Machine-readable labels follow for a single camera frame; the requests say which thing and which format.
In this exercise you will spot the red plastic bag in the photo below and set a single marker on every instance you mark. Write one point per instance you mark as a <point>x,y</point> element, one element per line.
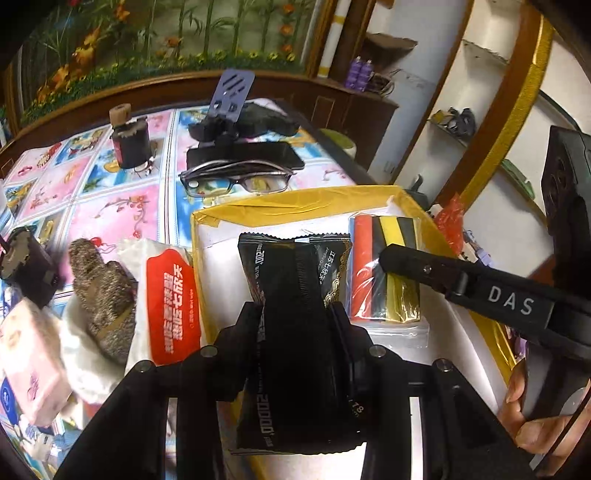
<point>450,221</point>

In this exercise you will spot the red yellow black striped pack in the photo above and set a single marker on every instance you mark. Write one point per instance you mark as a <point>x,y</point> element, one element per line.
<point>364,277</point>

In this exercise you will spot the black cylindrical motor part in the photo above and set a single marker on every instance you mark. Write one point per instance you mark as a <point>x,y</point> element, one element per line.
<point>23,258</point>

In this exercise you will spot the brown wooden cabinet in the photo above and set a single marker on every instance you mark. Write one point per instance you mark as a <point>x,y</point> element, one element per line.
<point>351,115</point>

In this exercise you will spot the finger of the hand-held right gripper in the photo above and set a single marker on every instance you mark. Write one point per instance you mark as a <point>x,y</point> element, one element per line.
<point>415,265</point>

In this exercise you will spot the red white wet wipe packet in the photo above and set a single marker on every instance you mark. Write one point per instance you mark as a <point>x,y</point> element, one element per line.
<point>171,304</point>

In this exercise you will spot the pale green round tub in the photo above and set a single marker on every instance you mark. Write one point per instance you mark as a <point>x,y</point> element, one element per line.
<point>339,141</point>

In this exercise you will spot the white cloth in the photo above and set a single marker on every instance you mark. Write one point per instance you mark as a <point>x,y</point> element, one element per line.
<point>78,364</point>

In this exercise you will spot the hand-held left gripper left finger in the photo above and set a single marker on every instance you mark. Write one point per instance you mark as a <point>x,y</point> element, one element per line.
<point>240,332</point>

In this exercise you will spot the black pouch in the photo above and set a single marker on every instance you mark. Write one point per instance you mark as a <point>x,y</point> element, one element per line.
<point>270,120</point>

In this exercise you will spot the artificial flower glass display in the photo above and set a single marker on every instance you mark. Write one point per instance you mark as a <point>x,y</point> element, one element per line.
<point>161,32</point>

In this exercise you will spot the person's right hand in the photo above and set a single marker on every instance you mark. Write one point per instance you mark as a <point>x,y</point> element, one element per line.
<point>531,434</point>

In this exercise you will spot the green plastic piece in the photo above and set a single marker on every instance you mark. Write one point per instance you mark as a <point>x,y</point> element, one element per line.
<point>517,177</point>

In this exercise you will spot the lavender plastic clip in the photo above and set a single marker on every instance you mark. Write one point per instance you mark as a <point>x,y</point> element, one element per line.
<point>478,249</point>

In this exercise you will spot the white yellow rolled poster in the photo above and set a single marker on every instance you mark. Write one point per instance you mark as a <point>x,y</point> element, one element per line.
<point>334,37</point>

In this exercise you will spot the pink tissue pack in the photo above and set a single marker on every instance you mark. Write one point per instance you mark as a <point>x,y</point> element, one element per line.
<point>27,364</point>

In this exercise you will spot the gold wooden arch frame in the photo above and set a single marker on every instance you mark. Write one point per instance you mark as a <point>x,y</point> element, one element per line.
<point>512,115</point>

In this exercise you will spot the dark framed eyeglasses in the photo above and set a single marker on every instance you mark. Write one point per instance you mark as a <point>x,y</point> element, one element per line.
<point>207,187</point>

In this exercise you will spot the brown knitted glove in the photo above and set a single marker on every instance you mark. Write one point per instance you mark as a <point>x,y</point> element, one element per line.
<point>106,300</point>

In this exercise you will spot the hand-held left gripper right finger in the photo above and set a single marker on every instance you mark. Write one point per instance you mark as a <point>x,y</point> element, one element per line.
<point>351,341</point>

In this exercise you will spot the dark jar with cork lid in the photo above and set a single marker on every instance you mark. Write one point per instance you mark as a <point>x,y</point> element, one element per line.
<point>131,143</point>

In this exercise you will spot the yellow cardboard box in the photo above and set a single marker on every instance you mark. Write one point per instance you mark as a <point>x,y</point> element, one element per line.
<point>221,286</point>

